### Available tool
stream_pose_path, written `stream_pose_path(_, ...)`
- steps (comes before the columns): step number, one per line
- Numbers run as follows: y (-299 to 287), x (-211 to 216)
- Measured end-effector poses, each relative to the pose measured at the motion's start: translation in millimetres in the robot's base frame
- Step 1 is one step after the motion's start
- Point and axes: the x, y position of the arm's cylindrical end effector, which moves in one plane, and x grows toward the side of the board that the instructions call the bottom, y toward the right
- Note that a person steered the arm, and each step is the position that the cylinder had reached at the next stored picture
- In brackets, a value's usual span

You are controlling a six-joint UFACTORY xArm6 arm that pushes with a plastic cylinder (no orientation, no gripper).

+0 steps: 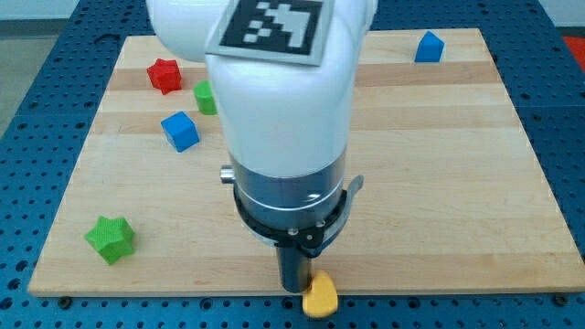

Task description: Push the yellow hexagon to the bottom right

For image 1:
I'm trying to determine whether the yellow hexagon block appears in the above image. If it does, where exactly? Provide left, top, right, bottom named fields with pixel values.
left=302, top=270, right=339, bottom=318

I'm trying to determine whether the blue cube block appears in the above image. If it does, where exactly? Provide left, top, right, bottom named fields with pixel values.
left=161, top=111, right=200, bottom=153

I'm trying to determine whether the green star block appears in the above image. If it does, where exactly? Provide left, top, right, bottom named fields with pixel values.
left=84, top=216, right=134, bottom=265

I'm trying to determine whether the green cylinder block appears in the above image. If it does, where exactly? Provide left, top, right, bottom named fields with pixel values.
left=193, top=80, right=218, bottom=115

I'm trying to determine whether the red star block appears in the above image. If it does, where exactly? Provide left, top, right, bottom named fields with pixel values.
left=146, top=58, right=182, bottom=95

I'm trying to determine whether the wooden board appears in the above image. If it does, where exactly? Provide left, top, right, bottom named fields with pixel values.
left=28, top=28, right=584, bottom=297

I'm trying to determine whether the blue pentagon block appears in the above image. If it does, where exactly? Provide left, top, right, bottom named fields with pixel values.
left=414, top=31, right=445, bottom=63

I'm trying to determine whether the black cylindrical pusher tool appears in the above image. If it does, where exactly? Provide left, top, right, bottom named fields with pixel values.
left=277, top=248, right=311, bottom=293

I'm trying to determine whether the black clamp ring with lever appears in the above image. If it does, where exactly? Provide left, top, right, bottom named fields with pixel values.
left=232, top=174, right=366, bottom=258

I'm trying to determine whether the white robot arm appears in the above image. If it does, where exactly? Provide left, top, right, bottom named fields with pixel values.
left=146, top=0, right=378, bottom=228

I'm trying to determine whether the black white fiducial marker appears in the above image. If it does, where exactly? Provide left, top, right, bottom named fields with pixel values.
left=207, top=0, right=335, bottom=66

